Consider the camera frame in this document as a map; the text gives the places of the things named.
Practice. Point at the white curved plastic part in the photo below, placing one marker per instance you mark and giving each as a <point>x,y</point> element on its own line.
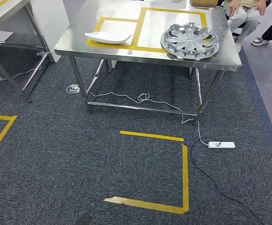
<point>107,38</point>

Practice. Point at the yellow workbench tape outline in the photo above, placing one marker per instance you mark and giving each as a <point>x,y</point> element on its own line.
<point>137,31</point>

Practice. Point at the steel workbench table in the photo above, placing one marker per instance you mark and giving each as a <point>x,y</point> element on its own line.
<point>220,37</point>

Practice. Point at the open yellow floor tape outline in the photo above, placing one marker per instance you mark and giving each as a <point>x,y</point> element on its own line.
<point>185,177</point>

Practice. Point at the grey wheel cover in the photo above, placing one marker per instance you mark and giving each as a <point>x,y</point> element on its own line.
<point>189,40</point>

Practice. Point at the long white power strip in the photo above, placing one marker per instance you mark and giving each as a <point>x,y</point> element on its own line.
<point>225,144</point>

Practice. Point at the cardboard box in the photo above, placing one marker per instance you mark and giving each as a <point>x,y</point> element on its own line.
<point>204,3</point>

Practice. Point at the black chair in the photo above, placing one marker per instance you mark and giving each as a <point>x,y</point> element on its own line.
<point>236,33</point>

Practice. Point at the steel side table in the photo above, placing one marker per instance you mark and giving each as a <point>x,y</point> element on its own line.
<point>0,15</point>

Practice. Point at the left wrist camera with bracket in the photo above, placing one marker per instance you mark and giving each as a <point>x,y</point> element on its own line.
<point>84,219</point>

